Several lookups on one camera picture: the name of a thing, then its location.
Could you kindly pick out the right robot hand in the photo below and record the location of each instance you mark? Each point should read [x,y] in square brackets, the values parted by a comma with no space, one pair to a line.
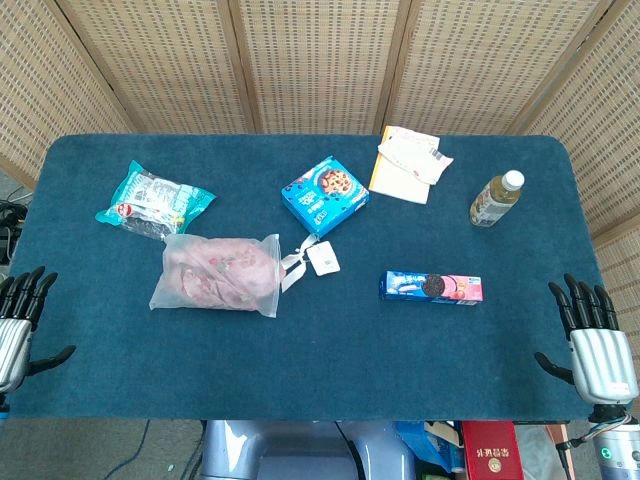
[602,365]

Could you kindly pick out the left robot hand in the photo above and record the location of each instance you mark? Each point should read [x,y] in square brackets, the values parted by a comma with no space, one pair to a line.
[12,345]

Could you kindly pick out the pink cloth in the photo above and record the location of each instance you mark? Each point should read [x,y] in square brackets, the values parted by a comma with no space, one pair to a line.
[220,272]

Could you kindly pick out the green snack packet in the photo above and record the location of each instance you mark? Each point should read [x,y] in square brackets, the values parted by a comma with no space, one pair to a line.
[152,205]

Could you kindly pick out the red gift box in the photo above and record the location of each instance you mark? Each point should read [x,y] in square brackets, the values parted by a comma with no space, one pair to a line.
[492,452]

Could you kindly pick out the blue pink Oreo box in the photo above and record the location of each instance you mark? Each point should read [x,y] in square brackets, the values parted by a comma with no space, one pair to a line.
[432,287]

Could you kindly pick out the tea bottle white cap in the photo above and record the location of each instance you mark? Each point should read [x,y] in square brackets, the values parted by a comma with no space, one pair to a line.
[495,200]

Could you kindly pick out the cream paper envelope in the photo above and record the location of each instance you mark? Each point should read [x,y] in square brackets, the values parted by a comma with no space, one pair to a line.
[397,182]

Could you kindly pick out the crumpled white paper package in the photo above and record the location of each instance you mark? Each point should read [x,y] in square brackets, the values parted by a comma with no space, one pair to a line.
[417,157]

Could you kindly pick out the blue carpet table cover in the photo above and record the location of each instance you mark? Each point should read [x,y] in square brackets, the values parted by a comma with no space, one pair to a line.
[320,345]

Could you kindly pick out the white hang tag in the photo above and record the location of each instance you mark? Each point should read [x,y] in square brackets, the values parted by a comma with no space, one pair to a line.
[323,258]

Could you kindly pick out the grey robot torso base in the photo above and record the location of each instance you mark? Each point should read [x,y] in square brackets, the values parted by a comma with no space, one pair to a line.
[300,452]

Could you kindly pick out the blue cookie box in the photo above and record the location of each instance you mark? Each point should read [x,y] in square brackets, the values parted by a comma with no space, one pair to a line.
[325,196]

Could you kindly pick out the woven bamboo folding screen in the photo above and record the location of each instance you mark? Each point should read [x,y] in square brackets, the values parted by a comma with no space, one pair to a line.
[320,60]

